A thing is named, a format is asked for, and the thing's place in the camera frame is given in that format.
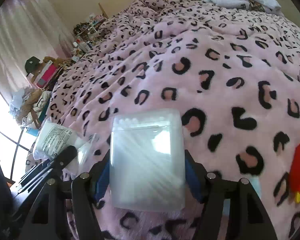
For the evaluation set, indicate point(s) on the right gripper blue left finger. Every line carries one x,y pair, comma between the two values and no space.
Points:
47,217

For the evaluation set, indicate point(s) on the pink leopard print blanket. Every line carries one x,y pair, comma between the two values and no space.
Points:
233,75

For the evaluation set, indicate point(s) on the white plastic wipes packet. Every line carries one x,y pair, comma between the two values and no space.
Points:
53,138

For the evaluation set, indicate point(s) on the clear cotton swab box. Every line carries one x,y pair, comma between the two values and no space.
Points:
147,161

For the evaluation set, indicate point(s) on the pink book box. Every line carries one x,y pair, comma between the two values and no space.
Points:
42,79

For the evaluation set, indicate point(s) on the cluttered side shelf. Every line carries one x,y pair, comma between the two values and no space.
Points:
86,33

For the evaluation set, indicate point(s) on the dark green cap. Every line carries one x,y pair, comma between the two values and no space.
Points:
32,64

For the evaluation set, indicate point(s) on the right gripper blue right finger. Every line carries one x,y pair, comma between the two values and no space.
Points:
248,219

